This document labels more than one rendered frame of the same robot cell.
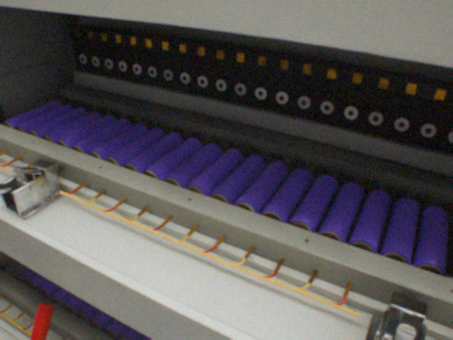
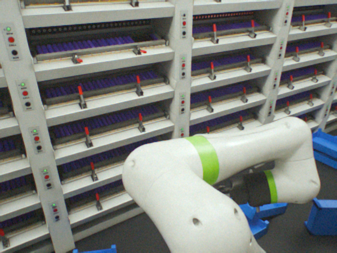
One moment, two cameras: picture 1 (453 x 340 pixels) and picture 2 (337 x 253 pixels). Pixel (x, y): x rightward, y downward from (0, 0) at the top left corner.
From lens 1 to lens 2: 1.09 m
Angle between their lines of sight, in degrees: 52
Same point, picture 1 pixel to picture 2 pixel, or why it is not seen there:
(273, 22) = (115, 19)
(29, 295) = (60, 97)
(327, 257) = (124, 45)
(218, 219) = (109, 48)
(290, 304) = (124, 53)
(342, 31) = (123, 18)
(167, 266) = (108, 57)
